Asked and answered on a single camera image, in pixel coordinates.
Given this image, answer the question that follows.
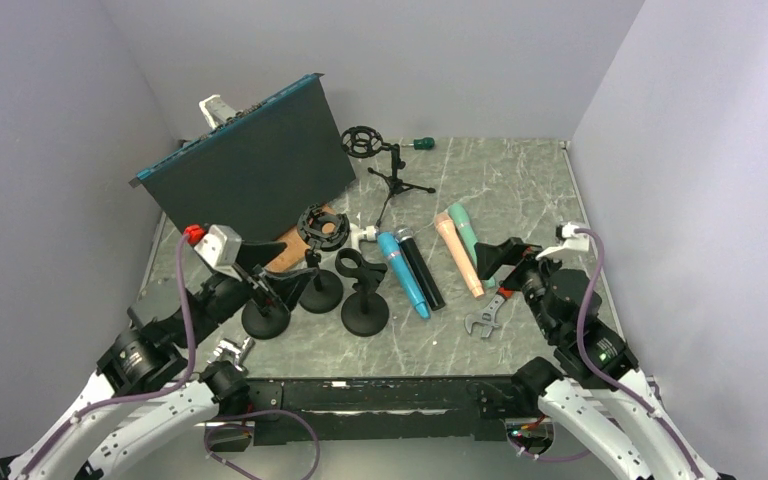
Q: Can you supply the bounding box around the wooden block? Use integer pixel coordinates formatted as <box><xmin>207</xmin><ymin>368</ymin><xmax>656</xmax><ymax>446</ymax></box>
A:
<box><xmin>266</xmin><ymin>204</ymin><xmax>348</xmax><ymax>272</ymax></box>

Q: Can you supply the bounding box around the green handle screwdriver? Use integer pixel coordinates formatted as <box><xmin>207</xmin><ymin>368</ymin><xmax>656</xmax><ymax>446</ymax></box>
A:
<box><xmin>403</xmin><ymin>137</ymin><xmax>436</xmax><ymax>150</ymax></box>

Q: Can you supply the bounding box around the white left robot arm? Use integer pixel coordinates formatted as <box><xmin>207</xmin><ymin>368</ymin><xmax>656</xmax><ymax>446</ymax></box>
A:
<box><xmin>0</xmin><ymin>228</ymin><xmax>316</xmax><ymax>479</ymax></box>

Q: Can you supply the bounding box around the blue microphone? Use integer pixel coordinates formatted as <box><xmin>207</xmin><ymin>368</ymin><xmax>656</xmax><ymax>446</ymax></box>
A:
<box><xmin>377</xmin><ymin>232</ymin><xmax>431</xmax><ymax>320</ymax></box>

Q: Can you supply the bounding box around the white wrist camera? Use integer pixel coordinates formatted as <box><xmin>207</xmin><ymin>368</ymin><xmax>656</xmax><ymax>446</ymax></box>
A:
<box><xmin>183</xmin><ymin>224</ymin><xmax>243</xmax><ymax>281</ymax></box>
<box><xmin>536</xmin><ymin>222</ymin><xmax>590</xmax><ymax>261</ymax></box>

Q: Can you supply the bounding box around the white plastic faucet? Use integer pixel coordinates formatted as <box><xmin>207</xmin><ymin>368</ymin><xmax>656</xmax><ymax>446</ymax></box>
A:
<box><xmin>349</xmin><ymin>223</ymin><xmax>379</xmax><ymax>251</ymax></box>

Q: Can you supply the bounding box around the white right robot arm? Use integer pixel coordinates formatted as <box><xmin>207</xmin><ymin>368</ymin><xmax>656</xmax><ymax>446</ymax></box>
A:
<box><xmin>476</xmin><ymin>226</ymin><xmax>725</xmax><ymax>479</ymax></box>

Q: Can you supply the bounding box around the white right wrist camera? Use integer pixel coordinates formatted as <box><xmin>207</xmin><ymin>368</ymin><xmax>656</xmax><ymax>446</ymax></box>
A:
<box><xmin>536</xmin><ymin>222</ymin><xmax>590</xmax><ymax>261</ymax></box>

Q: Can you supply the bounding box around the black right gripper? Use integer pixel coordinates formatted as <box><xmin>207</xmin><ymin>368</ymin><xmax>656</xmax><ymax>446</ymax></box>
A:
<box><xmin>474</xmin><ymin>235</ymin><xmax>572</xmax><ymax>339</ymax></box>

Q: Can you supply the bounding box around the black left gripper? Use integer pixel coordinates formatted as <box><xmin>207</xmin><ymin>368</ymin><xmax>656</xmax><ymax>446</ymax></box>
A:
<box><xmin>179</xmin><ymin>240</ymin><xmax>319</xmax><ymax>348</ymax></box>

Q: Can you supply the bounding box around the white bracket behind board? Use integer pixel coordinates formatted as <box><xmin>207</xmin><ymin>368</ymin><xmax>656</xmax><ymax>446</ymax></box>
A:
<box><xmin>198</xmin><ymin>94</ymin><xmax>238</xmax><ymax>130</ymax></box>

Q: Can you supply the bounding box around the silver black microphone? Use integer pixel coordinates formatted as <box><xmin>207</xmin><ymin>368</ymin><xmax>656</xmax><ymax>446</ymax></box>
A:
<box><xmin>394</xmin><ymin>226</ymin><xmax>446</xmax><ymax>311</ymax></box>

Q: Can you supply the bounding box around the black round base shock mount stand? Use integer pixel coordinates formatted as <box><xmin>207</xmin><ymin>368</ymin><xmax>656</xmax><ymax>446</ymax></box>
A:
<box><xmin>295</xmin><ymin>203</ymin><xmax>352</xmax><ymax>315</ymax></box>

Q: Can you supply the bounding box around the pink microphone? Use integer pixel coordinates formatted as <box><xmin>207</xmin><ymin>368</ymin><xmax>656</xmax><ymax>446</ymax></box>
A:
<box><xmin>434</xmin><ymin>212</ymin><xmax>485</xmax><ymax>298</ymax></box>

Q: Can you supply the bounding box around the mint green microphone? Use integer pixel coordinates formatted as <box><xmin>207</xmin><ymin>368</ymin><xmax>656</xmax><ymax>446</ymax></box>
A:
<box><xmin>446</xmin><ymin>203</ymin><xmax>495</xmax><ymax>288</ymax></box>

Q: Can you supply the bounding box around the dark teal-edged board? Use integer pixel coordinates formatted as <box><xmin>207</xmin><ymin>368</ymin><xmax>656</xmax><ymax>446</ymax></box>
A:
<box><xmin>131</xmin><ymin>73</ymin><xmax>356</xmax><ymax>241</ymax></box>

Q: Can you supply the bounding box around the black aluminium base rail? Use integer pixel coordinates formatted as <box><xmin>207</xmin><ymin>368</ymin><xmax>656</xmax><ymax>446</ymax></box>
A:
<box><xmin>216</xmin><ymin>375</ymin><xmax>541</xmax><ymax>446</ymax></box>

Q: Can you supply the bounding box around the red handle adjustable wrench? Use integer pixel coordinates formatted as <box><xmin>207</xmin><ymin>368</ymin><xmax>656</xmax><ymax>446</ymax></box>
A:
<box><xmin>464</xmin><ymin>287</ymin><xmax>514</xmax><ymax>339</ymax></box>

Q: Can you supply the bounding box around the chrome metal fitting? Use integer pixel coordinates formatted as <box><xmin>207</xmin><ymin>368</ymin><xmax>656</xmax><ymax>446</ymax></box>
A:
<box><xmin>209</xmin><ymin>337</ymin><xmax>256</xmax><ymax>370</ymax></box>

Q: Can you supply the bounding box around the black tripod shock mount stand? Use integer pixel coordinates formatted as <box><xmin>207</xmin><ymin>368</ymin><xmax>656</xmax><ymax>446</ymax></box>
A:
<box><xmin>340</xmin><ymin>125</ymin><xmax>437</xmax><ymax>230</ymax></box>

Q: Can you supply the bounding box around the black round base clip stand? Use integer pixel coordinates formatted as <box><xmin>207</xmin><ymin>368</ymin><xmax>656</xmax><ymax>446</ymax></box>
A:
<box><xmin>241</xmin><ymin>296</ymin><xmax>291</xmax><ymax>340</ymax></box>

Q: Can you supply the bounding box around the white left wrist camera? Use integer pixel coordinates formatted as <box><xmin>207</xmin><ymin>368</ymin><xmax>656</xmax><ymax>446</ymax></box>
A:
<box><xmin>183</xmin><ymin>224</ymin><xmax>243</xmax><ymax>281</ymax></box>

